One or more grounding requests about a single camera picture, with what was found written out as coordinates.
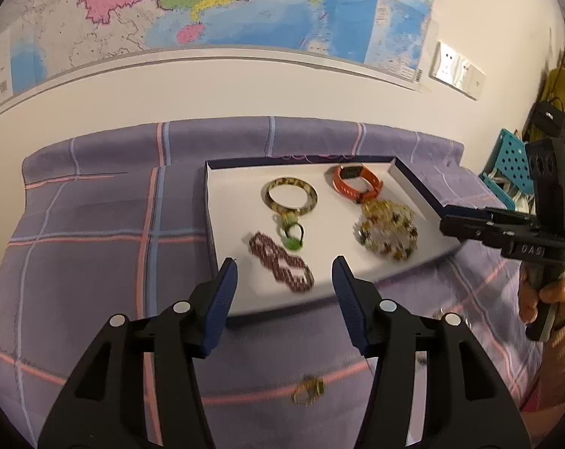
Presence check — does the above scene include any white wall socket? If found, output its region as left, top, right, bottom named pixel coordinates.
left=429, top=42, right=457, bottom=81
left=452, top=57, right=476, bottom=91

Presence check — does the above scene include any person's right hand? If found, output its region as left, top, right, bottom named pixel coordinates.
left=518, top=266, right=565, bottom=327

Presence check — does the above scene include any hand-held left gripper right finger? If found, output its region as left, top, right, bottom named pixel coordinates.
left=332, top=255, right=531, bottom=449

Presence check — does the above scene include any white shallow box tray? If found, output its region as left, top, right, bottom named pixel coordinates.
left=204, top=155, right=462, bottom=327

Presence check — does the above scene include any blue perforated plastic stool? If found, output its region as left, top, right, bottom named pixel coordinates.
left=478, top=128, right=541, bottom=207

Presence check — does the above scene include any yellow speckled bangle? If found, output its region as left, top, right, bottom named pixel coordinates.
left=265, top=176, right=319, bottom=219

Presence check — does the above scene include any purple plaid blanket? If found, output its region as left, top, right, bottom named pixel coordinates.
left=0, top=117, right=560, bottom=449

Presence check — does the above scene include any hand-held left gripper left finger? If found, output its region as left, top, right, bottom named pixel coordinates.
left=37, top=257, right=239, bottom=449

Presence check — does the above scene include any orange wristwatch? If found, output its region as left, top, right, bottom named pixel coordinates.
left=333, top=163, right=385, bottom=204

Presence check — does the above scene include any yellow white beaded bracelet pile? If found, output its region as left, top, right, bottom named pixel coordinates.
left=354, top=199, right=419, bottom=261

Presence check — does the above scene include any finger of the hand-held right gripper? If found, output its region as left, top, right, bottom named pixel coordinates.
left=442, top=205, right=536, bottom=224
left=439, top=216, right=513, bottom=249

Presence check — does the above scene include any green bead hair tie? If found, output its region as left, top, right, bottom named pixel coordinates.
left=276, top=212, right=307, bottom=251

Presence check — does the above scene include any white wall switch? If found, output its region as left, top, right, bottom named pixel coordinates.
left=469, top=67, right=487, bottom=102

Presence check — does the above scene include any purple bead bracelet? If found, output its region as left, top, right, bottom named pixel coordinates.
left=248, top=231, right=315, bottom=295

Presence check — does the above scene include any yellow hanging cloth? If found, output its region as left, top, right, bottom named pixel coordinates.
left=524, top=67, right=565, bottom=142

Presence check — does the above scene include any colourful wall map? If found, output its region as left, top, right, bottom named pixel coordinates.
left=0, top=0, right=440, bottom=119

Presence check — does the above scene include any person's right forearm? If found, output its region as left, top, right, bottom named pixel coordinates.
left=521, top=308, right=565, bottom=413

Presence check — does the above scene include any gold ring jewelry piece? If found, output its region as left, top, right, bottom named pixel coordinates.
left=291, top=376, right=325, bottom=406

